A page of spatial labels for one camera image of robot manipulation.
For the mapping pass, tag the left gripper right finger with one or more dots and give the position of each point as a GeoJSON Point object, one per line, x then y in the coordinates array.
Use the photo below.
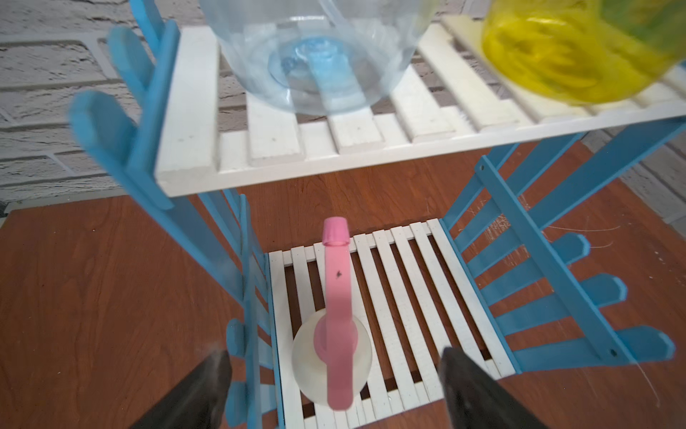
{"type": "Point", "coordinates": [475, 400]}

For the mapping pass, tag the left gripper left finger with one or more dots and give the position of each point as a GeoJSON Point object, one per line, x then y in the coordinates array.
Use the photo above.
{"type": "Point", "coordinates": [197, 401]}

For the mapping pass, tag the white pink spray bottle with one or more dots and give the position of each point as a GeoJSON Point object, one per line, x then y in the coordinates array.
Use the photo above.
{"type": "Point", "coordinates": [332, 351]}

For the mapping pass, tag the yellow spray bottle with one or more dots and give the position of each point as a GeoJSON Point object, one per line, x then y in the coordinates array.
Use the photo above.
{"type": "Point", "coordinates": [584, 52]}

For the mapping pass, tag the clear spray bottle blue cap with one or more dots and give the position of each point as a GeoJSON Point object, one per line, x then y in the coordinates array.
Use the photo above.
{"type": "Point", "coordinates": [319, 57]}

